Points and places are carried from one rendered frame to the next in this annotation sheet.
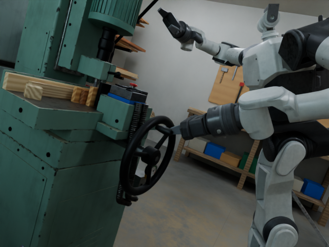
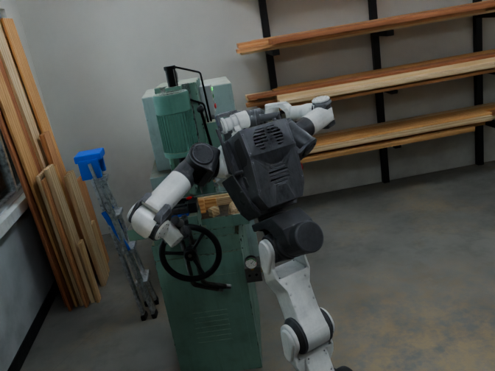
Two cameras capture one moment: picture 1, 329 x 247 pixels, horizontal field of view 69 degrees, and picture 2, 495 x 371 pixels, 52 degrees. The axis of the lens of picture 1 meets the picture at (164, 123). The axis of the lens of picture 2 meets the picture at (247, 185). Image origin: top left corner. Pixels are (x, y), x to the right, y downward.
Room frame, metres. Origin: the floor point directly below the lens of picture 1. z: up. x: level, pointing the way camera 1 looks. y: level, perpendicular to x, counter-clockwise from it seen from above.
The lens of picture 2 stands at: (0.13, -2.04, 1.78)
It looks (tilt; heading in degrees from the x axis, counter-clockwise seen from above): 18 degrees down; 64
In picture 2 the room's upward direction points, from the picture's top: 9 degrees counter-clockwise
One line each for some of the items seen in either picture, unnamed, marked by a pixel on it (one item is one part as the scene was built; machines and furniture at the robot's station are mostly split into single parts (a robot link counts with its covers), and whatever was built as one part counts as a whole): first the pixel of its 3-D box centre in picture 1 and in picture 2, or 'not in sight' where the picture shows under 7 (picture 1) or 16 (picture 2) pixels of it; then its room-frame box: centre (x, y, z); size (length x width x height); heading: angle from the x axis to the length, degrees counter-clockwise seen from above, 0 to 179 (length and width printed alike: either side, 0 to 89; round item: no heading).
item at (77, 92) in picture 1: (99, 98); (192, 206); (0.93, 0.27, 0.93); 0.25 x 0.02 x 0.06; 151
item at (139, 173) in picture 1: (134, 178); (253, 269); (1.11, 0.06, 0.58); 0.12 x 0.08 x 0.08; 61
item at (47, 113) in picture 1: (104, 117); (189, 222); (0.88, 0.22, 0.87); 0.61 x 0.30 x 0.06; 151
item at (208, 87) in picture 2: not in sight; (207, 99); (1.23, 0.52, 1.40); 0.10 x 0.06 x 0.16; 61
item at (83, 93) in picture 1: (98, 99); not in sight; (0.91, 0.27, 0.93); 0.16 x 0.02 x 0.05; 151
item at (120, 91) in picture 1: (131, 93); (183, 207); (0.85, 0.14, 0.99); 0.13 x 0.11 x 0.06; 151
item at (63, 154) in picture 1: (64, 125); (200, 224); (1.01, 0.42, 0.76); 0.57 x 0.45 x 0.09; 61
